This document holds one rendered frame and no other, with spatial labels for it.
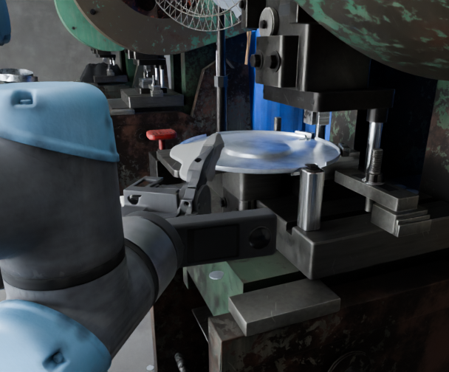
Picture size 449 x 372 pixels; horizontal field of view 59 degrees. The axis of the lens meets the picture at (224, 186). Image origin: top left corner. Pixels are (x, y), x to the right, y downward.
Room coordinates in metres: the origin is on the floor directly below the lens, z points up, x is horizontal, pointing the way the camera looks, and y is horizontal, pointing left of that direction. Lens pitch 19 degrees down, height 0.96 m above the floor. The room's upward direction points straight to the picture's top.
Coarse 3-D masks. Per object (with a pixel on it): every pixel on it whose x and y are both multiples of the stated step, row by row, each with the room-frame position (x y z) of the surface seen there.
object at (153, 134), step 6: (150, 132) 0.96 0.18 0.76; (156, 132) 0.96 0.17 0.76; (162, 132) 0.96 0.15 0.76; (168, 132) 0.96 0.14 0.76; (174, 132) 0.96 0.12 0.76; (150, 138) 0.94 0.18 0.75; (156, 138) 0.94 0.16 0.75; (162, 138) 0.94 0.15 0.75; (168, 138) 0.95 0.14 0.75; (174, 138) 0.96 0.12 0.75; (162, 144) 0.97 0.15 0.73
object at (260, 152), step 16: (224, 144) 0.74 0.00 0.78; (240, 144) 0.72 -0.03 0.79; (256, 144) 0.72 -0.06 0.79; (272, 144) 0.72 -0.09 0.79; (288, 144) 0.74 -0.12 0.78; (304, 144) 0.74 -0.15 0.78; (320, 144) 0.74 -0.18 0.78; (224, 160) 0.63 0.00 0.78; (240, 160) 0.63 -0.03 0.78; (256, 160) 0.63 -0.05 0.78; (272, 160) 0.63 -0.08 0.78; (288, 160) 0.63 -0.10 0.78; (304, 160) 0.63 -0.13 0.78; (320, 160) 0.63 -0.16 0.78; (336, 160) 0.63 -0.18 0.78
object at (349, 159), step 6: (336, 144) 0.75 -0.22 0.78; (354, 150) 0.71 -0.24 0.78; (342, 156) 0.68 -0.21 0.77; (348, 156) 0.69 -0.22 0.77; (354, 156) 0.69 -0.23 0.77; (336, 162) 0.68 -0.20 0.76; (342, 162) 0.68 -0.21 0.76; (348, 162) 0.69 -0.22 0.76; (354, 162) 0.69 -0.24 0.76; (324, 168) 0.67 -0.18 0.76; (330, 168) 0.67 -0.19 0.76; (336, 168) 0.68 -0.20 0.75; (342, 168) 0.68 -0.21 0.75; (330, 174) 0.67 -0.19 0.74
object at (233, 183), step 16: (160, 160) 0.67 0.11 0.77; (176, 176) 0.58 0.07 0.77; (224, 176) 0.71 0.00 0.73; (240, 176) 0.65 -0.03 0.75; (256, 176) 0.65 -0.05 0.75; (272, 176) 0.66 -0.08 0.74; (224, 192) 0.71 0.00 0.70; (240, 192) 0.64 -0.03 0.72; (256, 192) 0.65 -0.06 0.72; (272, 192) 0.66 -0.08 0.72; (224, 208) 0.71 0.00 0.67; (240, 208) 0.64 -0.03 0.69
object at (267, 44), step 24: (288, 0) 0.71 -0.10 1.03; (264, 24) 0.75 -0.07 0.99; (288, 24) 0.70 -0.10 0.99; (312, 24) 0.65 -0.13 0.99; (264, 48) 0.72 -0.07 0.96; (288, 48) 0.67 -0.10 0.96; (312, 48) 0.65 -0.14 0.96; (336, 48) 0.67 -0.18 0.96; (264, 72) 0.71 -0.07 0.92; (288, 72) 0.67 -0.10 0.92; (312, 72) 0.65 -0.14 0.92; (336, 72) 0.67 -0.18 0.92; (360, 72) 0.69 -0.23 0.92
